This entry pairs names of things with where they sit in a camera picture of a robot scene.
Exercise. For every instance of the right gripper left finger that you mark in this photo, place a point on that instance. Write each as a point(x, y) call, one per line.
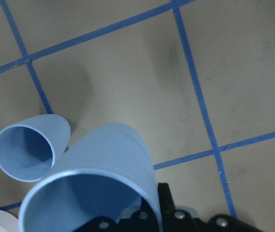
point(141, 219)

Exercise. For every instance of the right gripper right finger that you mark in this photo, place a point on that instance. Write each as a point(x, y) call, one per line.
point(180, 220)

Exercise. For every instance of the blue cup carried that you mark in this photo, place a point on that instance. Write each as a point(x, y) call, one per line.
point(105, 174)

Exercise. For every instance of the blue cup standing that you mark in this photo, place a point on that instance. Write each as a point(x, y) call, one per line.
point(30, 148)

